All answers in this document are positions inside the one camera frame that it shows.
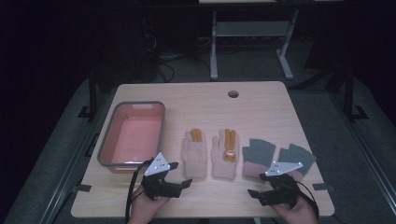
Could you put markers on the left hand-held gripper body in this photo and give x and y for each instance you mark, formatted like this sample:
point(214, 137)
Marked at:
point(157, 166)

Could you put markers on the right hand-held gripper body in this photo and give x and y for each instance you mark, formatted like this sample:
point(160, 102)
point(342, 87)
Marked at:
point(281, 193)

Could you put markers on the plain beige glove orange fingers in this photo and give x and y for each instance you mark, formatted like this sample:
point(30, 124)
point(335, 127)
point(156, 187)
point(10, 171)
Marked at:
point(194, 154)

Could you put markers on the grey and pink fingerless glove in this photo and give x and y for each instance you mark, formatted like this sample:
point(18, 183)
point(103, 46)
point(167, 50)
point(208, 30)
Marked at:
point(258, 152)
point(297, 154)

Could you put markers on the pink basin with grey rim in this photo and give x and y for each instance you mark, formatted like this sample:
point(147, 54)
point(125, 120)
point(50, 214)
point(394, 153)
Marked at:
point(134, 137)

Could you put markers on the beige glove with bear print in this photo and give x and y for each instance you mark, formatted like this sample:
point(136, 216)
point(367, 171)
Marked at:
point(222, 165)

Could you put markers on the person's right hand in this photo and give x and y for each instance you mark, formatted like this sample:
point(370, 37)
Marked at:
point(299, 214)

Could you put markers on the person's left hand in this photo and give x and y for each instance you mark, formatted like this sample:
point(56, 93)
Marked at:
point(144, 210)

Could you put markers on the black tape strip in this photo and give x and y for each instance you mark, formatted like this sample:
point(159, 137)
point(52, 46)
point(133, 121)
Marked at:
point(323, 187)
point(83, 187)

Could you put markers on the grey round table grommet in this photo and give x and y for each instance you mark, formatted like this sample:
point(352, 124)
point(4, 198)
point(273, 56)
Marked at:
point(233, 94)

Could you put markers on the black metal stand post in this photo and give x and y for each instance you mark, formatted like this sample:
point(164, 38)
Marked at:
point(350, 93)
point(92, 93)

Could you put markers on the white metal desk frame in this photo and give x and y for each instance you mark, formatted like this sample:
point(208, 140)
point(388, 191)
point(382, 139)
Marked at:
point(249, 28)

